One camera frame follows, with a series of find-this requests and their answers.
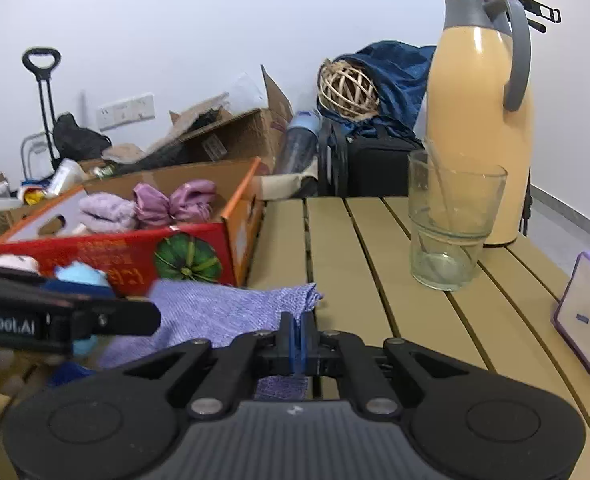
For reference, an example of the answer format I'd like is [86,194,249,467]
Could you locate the yellow white plush toy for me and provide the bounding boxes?
[0,254,40,274]

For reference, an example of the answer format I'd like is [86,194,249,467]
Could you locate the light blue plush toy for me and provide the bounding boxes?
[54,261,115,358]

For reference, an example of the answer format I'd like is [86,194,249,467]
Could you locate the purple knit cloth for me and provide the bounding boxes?
[96,278,325,401]

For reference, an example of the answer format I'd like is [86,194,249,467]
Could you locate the pink satin scrunchie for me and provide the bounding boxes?
[133,179,217,229]

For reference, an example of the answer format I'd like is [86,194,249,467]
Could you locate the lilac fuzzy scrunchie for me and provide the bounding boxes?
[78,193,138,234]

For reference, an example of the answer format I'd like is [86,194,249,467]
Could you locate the small brown cardboard tray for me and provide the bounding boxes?
[0,172,57,235]

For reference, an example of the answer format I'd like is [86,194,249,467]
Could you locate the red cardboard tray box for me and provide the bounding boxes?
[0,157,267,296]

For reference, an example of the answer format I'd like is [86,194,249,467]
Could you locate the wooden slat folding table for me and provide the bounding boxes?
[0,195,590,480]

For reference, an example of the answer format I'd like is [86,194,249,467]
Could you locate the white tube bottle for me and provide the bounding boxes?
[45,158,86,198]

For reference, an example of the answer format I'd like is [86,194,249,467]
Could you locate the metal folding chair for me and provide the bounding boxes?
[20,132,54,181]

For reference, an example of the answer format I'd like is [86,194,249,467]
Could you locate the black bag on trolley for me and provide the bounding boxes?
[53,113,112,162]

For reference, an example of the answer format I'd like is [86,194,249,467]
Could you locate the blue water bottle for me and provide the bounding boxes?
[273,112,321,174]

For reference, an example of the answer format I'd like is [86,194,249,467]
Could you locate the black case on floor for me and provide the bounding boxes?
[318,119,423,198]

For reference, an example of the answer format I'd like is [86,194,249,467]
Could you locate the clear drinking glass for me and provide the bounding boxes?
[408,148,507,292]

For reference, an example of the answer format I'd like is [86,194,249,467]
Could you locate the open brown cardboard box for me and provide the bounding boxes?
[102,70,293,177]

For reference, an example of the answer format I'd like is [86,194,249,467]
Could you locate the woven rattan ball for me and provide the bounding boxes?
[318,60,380,122]

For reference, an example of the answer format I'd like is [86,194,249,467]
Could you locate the dark blue fabric bag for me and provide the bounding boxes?
[317,40,436,138]

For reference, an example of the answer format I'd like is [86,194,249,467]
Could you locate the wall power outlet strip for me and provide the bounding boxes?
[95,93,155,131]

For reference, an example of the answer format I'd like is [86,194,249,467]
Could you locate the black camera tripod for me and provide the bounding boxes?
[518,0,562,35]

